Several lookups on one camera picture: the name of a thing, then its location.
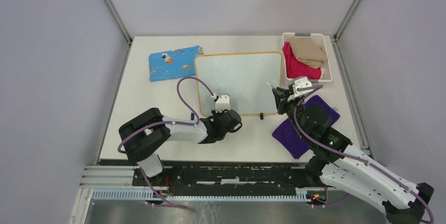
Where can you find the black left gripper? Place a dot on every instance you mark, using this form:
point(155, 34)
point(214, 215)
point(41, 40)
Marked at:
point(215, 114)

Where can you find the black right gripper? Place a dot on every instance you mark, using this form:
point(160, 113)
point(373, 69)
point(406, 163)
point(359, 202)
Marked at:
point(281, 95)

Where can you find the yellow framed whiteboard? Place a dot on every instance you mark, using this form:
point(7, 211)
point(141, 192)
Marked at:
point(243, 76)

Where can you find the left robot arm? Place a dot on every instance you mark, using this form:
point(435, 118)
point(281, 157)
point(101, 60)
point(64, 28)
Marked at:
point(142, 136)

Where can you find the red cloth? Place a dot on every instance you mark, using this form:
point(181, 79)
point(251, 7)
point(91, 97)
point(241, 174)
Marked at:
point(295, 69)

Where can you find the purple cloth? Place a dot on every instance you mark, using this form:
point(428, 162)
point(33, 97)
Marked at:
point(289, 137)

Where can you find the white plastic basket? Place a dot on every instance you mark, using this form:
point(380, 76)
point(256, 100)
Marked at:
point(320, 41)

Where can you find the beige cloth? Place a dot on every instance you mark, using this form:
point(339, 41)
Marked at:
point(308, 52)

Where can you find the blue cartoon cloth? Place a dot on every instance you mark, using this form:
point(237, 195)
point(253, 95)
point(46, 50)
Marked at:
point(173, 64)

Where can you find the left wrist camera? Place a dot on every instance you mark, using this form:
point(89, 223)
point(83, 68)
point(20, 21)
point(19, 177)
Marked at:
point(221, 103)

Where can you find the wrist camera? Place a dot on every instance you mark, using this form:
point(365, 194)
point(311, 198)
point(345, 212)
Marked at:
point(221, 103)
point(299, 87)

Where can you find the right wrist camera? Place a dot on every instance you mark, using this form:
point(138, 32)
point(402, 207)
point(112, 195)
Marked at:
point(299, 87)

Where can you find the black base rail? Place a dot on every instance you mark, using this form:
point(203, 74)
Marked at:
point(208, 178)

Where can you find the white slotted cable duct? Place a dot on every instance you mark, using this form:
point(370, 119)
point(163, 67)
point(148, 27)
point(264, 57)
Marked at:
point(148, 195)

